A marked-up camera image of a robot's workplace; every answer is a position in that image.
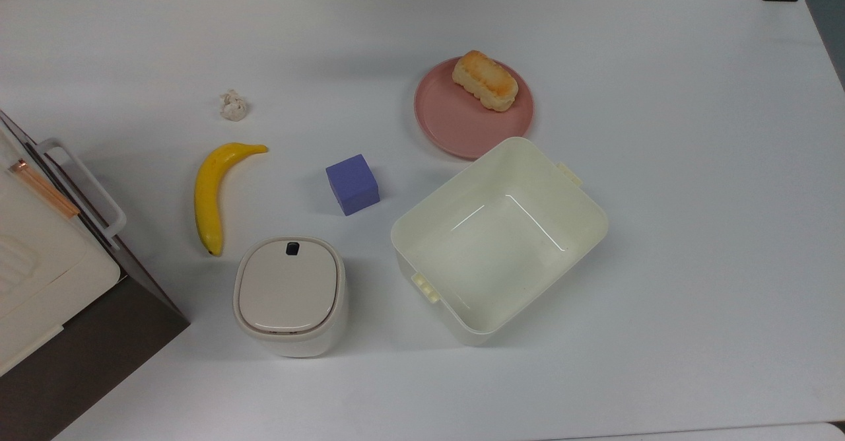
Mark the pink round plate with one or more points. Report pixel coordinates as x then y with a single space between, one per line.
455 125

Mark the orange tape strip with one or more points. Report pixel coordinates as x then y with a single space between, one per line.
43 189

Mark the yellow banana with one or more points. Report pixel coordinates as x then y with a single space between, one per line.
208 197

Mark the small beige lidded bin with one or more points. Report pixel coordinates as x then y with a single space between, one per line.
289 292

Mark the dark brown wooden cabinet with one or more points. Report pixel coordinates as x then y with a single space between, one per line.
86 362

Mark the golden toasted bread loaf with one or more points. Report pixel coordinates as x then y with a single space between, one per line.
485 81

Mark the purple foam cube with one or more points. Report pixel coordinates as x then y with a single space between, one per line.
353 185

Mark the crumpled white paper ball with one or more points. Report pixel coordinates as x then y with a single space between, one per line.
233 105

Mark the cream open plastic container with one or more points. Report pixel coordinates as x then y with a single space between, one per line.
502 256

